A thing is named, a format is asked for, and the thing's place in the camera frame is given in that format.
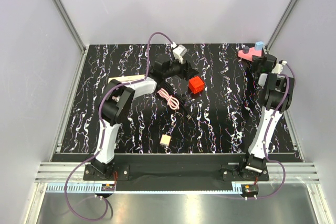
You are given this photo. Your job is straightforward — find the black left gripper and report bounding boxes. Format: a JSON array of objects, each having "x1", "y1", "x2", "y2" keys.
[{"x1": 163, "y1": 56, "x2": 198, "y2": 81}]

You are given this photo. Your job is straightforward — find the pink triangular socket block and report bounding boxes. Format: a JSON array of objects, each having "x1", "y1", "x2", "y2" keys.
[{"x1": 238, "y1": 47, "x2": 262, "y2": 61}]

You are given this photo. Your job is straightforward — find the blue plug block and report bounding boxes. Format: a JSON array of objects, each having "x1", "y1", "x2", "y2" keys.
[{"x1": 254, "y1": 41, "x2": 264, "y2": 51}]

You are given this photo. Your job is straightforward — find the dark grey plug block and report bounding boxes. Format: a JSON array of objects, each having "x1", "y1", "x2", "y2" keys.
[{"x1": 243, "y1": 46, "x2": 249, "y2": 54}]

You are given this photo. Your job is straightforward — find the red block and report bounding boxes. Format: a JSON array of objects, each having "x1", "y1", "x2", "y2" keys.
[{"x1": 188, "y1": 76, "x2": 205, "y2": 94}]

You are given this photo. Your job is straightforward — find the beige power strip red sockets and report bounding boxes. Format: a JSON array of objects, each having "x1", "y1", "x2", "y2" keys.
[{"x1": 108, "y1": 74, "x2": 145, "y2": 83}]

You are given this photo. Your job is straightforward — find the pink plug adapter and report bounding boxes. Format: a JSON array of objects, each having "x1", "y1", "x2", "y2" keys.
[{"x1": 160, "y1": 134, "x2": 171, "y2": 146}]

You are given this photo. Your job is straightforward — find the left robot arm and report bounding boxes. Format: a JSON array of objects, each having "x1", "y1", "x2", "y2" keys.
[{"x1": 90, "y1": 54, "x2": 198, "y2": 180}]

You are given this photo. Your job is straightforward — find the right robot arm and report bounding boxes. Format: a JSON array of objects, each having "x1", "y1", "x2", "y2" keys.
[{"x1": 238, "y1": 54, "x2": 296, "y2": 180}]

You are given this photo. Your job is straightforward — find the pink power strip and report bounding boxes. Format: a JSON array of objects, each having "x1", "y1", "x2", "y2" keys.
[{"x1": 111, "y1": 96, "x2": 120, "y2": 102}]

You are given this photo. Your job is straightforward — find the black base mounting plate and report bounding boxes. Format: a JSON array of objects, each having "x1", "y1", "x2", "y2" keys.
[{"x1": 52, "y1": 152, "x2": 270, "y2": 192}]

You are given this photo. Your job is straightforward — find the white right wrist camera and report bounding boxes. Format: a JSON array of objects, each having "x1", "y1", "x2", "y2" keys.
[{"x1": 271, "y1": 60, "x2": 287, "y2": 74}]

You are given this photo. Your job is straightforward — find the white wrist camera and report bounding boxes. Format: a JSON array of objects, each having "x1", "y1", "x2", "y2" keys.
[
  {"x1": 172, "y1": 45, "x2": 187, "y2": 64},
  {"x1": 271, "y1": 60, "x2": 287, "y2": 74}
]

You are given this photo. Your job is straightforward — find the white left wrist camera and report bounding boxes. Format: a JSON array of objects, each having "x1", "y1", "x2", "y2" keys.
[{"x1": 172, "y1": 45, "x2": 187, "y2": 64}]

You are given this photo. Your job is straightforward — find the black power strip cable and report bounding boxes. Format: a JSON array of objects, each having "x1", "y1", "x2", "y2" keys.
[{"x1": 164, "y1": 81, "x2": 194, "y2": 121}]

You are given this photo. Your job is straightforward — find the pink coiled power cable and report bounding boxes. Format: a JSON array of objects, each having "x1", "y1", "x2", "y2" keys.
[{"x1": 156, "y1": 88, "x2": 181, "y2": 111}]

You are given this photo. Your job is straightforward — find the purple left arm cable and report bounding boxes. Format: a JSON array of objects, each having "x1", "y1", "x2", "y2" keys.
[{"x1": 64, "y1": 32, "x2": 178, "y2": 221}]

